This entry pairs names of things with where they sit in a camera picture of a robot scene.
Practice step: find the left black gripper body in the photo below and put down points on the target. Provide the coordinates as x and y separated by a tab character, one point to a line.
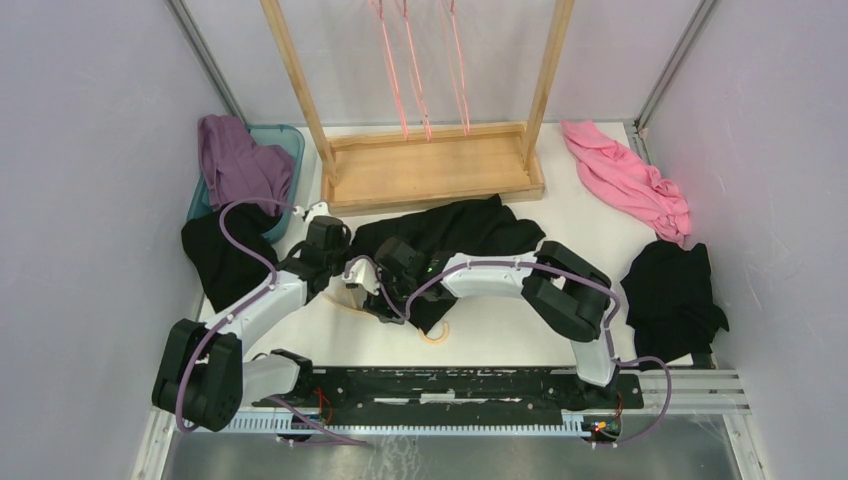
336	258

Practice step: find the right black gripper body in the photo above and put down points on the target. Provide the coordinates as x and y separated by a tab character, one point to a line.
400	290

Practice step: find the black pleated skirt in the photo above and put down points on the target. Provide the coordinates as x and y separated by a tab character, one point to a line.
480	227

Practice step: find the black garment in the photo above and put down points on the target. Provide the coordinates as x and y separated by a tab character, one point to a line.
226	273
671	305

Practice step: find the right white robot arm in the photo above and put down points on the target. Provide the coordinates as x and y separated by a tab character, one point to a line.
573	297

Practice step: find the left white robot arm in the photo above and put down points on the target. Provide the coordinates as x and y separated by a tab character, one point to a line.
203	377

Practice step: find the wooden hanger rack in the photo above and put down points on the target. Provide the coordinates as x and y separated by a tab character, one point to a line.
380	172

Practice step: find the purple garment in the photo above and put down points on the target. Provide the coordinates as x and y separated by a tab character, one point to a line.
235	167

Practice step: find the pink garment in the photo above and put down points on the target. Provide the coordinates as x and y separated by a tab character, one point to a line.
621	179

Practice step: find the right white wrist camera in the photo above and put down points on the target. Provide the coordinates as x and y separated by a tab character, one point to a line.
361	271

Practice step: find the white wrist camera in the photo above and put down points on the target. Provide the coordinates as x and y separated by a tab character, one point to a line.
361	271
310	213

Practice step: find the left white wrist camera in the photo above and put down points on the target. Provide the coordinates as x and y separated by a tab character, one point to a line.
310	213

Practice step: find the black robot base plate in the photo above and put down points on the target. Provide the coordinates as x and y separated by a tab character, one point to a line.
457	397

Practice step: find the pink wire hanger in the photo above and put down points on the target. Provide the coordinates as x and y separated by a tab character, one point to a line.
449	25
397	46

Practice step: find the slotted grey cable duct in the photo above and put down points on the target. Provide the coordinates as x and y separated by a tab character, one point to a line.
284	423

